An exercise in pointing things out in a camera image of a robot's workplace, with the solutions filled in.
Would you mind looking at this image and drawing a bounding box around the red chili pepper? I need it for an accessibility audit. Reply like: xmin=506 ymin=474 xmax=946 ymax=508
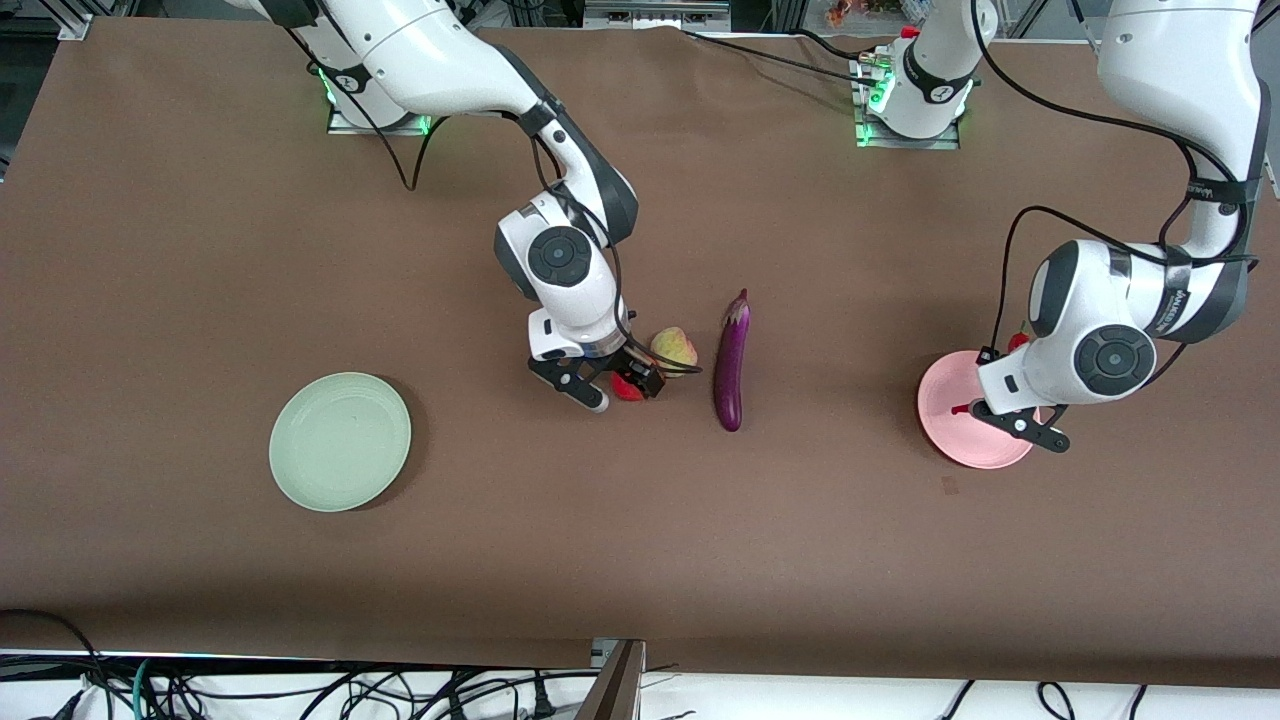
xmin=950 ymin=330 xmax=1033 ymax=415

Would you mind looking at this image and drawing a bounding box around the yellow green peach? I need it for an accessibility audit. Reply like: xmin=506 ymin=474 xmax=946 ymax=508
xmin=650 ymin=327 xmax=699 ymax=379

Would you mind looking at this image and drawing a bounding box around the purple eggplant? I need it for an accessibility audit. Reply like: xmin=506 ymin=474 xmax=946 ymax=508
xmin=713 ymin=289 xmax=752 ymax=433

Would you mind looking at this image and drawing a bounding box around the pink plate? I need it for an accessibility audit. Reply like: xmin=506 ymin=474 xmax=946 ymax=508
xmin=917 ymin=350 xmax=1041 ymax=470

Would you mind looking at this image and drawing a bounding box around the brown table cover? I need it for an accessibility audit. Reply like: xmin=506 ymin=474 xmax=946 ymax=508
xmin=0 ymin=18 xmax=1280 ymax=691

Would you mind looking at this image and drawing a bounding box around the pale green plate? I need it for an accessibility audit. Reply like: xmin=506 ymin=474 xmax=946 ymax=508
xmin=268 ymin=372 xmax=413 ymax=514

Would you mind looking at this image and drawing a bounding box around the silver box with ports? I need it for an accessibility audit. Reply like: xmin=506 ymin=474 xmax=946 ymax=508
xmin=585 ymin=0 xmax=731 ymax=29

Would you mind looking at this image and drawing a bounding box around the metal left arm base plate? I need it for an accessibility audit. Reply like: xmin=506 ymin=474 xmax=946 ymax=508
xmin=855 ymin=50 xmax=961 ymax=151

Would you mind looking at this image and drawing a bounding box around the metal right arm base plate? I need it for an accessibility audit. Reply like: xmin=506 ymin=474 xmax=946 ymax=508
xmin=327 ymin=70 xmax=433 ymax=136

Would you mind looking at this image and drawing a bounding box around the aluminium profile post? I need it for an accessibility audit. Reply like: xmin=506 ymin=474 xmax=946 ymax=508
xmin=575 ymin=640 xmax=647 ymax=720

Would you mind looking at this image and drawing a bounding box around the long black tabletop cable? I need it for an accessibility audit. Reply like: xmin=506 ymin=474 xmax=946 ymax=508
xmin=682 ymin=28 xmax=891 ymax=89

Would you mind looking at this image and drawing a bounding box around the short black tabletop cable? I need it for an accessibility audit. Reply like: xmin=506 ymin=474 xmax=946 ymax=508
xmin=790 ymin=28 xmax=873 ymax=63

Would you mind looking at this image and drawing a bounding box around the black looped floor cable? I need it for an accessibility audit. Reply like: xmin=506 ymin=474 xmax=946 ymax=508
xmin=0 ymin=608 xmax=106 ymax=720

